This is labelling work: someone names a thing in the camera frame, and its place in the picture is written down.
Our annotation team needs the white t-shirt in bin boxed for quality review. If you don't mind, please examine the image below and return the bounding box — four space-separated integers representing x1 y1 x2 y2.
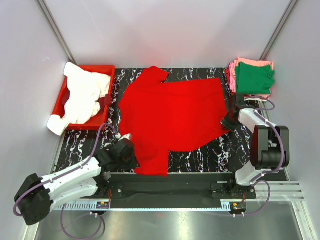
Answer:
46 61 112 137

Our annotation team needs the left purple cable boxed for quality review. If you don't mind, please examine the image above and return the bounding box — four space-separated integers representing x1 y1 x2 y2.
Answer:
12 122 121 240

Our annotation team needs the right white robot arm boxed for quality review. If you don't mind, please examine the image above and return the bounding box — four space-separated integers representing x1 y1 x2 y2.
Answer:
221 93 290 199

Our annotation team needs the pink folded t-shirt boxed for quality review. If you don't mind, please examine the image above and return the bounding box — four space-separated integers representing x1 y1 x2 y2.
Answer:
229 57 274 93

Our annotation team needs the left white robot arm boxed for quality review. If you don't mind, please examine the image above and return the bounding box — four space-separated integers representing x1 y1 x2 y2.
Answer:
13 134 139 226

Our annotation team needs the red plastic bin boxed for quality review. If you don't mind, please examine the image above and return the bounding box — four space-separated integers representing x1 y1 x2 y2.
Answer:
51 64 117 131

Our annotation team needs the green folded t-shirt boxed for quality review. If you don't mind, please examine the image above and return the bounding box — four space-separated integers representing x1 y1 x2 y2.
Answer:
235 62 275 95

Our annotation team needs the slotted cable duct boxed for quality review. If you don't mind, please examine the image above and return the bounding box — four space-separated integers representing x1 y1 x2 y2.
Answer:
65 200 231 212

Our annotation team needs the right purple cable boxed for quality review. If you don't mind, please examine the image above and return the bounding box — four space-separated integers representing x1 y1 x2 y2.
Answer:
232 97 287 218

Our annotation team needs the white folded t-shirt bottom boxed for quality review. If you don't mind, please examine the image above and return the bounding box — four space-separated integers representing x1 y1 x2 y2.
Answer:
244 94 270 101

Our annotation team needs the purple cable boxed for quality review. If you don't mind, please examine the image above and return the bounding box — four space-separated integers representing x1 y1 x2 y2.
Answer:
232 97 287 218
12 122 121 240

